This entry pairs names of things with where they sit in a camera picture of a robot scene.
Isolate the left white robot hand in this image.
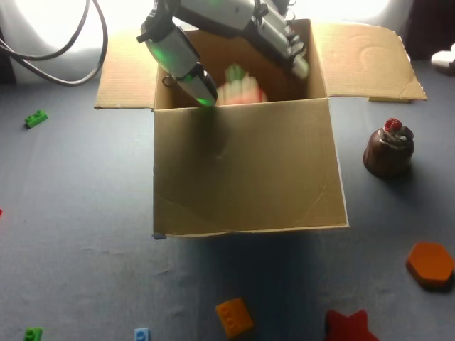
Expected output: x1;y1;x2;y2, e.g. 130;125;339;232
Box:
136;0;310;107

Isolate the chocolate toy cupcake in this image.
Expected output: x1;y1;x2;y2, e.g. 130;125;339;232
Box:
362;117;416;178

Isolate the grey table cloth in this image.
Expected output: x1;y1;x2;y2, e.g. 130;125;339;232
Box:
0;58;455;341

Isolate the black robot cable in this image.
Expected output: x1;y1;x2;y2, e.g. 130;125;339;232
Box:
0;0;109;87
0;0;90;60

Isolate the red star block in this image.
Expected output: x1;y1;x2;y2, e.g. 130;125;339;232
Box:
325;308;383;341

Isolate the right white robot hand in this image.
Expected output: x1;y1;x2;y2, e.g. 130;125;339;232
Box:
431;49;455;75

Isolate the orange toy brick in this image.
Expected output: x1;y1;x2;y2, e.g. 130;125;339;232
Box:
215;297;255;338

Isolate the yellow rectangular block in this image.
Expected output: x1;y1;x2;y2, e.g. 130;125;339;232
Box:
368;95;413;104

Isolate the pink and white toy cake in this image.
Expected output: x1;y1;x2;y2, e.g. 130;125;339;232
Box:
216;63;266;106

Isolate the cardboard box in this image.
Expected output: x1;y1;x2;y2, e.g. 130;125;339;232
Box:
94;19;429;239

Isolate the white backdrop sheet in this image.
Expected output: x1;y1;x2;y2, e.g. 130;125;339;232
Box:
0;0;410;86

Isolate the orange hexagon block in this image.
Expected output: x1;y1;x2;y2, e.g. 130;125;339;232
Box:
406;241;455;292

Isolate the green toy brick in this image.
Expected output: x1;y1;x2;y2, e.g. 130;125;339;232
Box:
23;325;44;341
23;109;50;129

